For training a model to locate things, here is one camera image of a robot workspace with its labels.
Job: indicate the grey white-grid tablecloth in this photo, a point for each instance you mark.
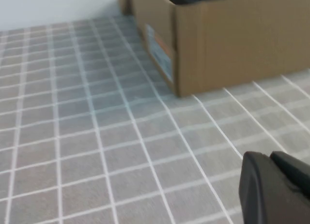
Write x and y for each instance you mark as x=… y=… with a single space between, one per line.
x=72 y=137

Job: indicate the brown cardboard shoe box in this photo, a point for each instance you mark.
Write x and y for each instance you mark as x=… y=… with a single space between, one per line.
x=230 y=52

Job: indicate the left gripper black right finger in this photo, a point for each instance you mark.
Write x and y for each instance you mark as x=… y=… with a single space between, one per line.
x=295 y=173

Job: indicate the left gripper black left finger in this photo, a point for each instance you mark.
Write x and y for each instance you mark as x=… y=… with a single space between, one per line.
x=261 y=197

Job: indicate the white orange box label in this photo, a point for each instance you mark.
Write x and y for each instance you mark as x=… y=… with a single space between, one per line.
x=159 y=54

